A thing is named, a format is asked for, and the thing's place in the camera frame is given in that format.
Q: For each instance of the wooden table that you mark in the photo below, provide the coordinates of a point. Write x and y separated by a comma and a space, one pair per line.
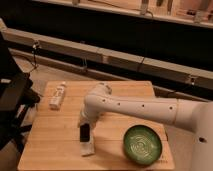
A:
53, 143

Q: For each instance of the white bottle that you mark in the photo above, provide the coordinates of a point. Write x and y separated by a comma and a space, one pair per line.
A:
58, 96

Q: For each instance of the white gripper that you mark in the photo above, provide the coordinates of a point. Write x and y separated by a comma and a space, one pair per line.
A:
85, 118

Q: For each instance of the black eraser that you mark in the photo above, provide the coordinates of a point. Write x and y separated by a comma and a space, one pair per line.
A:
85, 133

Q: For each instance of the black chair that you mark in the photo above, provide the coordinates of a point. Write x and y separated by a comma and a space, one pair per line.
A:
16, 97

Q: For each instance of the green plate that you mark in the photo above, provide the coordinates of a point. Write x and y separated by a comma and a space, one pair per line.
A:
142, 145

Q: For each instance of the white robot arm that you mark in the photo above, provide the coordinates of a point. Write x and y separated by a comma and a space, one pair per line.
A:
194, 116

